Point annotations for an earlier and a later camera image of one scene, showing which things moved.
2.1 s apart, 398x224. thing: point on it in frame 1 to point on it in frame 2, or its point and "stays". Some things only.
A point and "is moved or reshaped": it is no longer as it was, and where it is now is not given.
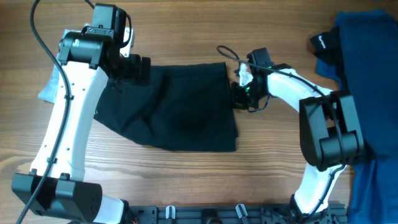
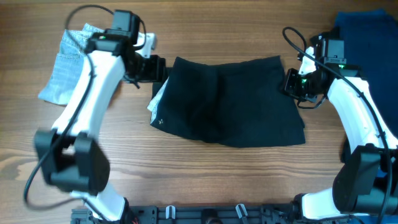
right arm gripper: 237,101 to 291,76
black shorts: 183,107 is moved or reshaped
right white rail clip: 241,210 stays
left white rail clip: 170,211 stays
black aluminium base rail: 333,214 stays
